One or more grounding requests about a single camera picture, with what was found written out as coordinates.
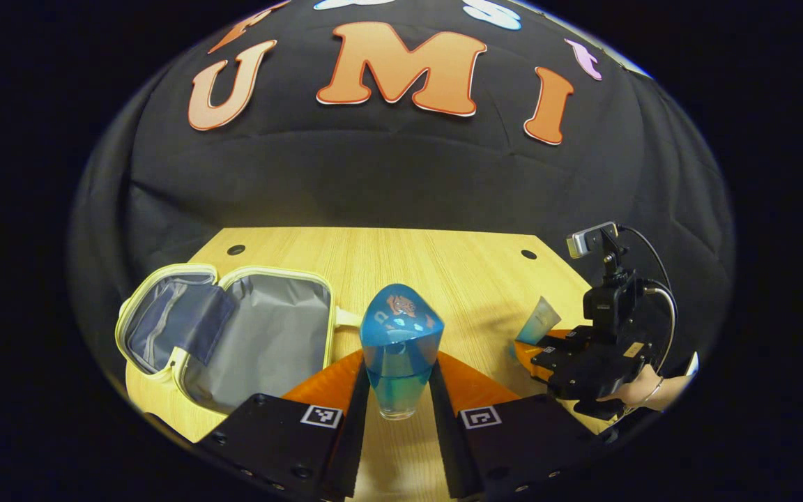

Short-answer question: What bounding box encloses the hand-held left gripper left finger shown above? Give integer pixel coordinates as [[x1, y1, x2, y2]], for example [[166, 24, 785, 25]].
[[196, 349, 372, 502]]

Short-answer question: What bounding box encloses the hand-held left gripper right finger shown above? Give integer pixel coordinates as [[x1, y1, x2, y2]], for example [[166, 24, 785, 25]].
[[429, 351, 615, 500]]

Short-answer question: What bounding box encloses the white and blue cream tube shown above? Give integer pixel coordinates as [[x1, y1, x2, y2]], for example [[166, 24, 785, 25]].
[[515, 296, 562, 347]]

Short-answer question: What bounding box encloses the blue skin care bottle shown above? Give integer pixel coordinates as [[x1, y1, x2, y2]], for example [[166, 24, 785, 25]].
[[360, 283, 445, 420]]

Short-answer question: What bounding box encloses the pale green small suitcase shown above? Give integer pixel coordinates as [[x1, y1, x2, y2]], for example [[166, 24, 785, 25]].
[[115, 263, 364, 417]]

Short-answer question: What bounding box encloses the black backdrop cloth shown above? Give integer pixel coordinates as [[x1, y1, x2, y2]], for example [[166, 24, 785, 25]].
[[67, 0, 735, 419]]

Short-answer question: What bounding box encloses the black cable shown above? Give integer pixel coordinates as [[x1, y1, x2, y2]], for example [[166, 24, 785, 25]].
[[618, 225, 674, 294]]

